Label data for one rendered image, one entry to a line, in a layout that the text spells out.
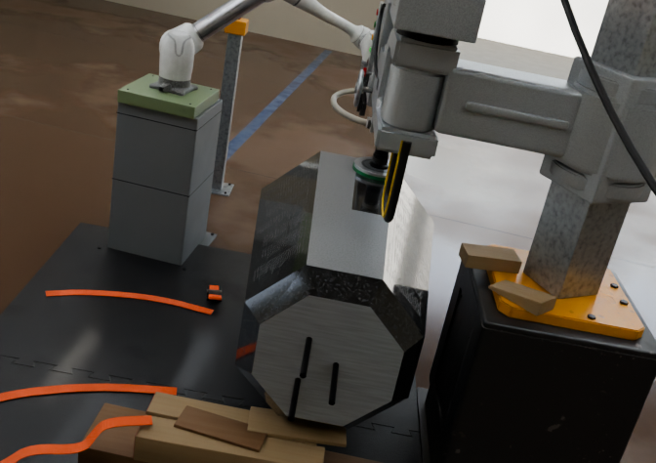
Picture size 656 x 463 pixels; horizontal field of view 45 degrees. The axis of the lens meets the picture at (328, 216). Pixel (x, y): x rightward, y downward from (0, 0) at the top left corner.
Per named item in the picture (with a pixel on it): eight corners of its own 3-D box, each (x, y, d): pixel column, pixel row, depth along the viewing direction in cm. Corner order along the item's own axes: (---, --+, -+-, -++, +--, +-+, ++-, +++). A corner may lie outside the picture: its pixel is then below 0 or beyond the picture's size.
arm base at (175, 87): (143, 88, 375) (144, 77, 372) (166, 80, 394) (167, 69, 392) (178, 98, 371) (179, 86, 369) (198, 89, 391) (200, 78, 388)
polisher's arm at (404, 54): (427, 190, 259) (463, 44, 240) (358, 178, 258) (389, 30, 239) (412, 125, 326) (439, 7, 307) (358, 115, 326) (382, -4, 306)
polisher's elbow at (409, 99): (434, 120, 269) (448, 64, 261) (436, 137, 251) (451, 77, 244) (381, 109, 270) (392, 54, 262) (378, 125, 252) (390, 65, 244)
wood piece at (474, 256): (510, 261, 287) (513, 248, 285) (518, 274, 278) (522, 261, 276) (458, 254, 285) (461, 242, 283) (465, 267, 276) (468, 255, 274)
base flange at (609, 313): (604, 273, 302) (608, 263, 300) (644, 343, 257) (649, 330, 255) (480, 250, 301) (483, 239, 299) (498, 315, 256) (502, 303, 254)
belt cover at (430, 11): (472, 56, 234) (487, -1, 227) (389, 40, 233) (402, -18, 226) (441, 6, 322) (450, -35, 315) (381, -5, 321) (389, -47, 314)
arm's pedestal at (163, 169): (93, 251, 398) (102, 100, 366) (133, 215, 444) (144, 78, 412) (186, 274, 393) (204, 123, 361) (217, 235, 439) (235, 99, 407)
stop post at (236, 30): (233, 186, 510) (257, 18, 466) (228, 196, 491) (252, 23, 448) (203, 180, 509) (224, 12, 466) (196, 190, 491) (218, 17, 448)
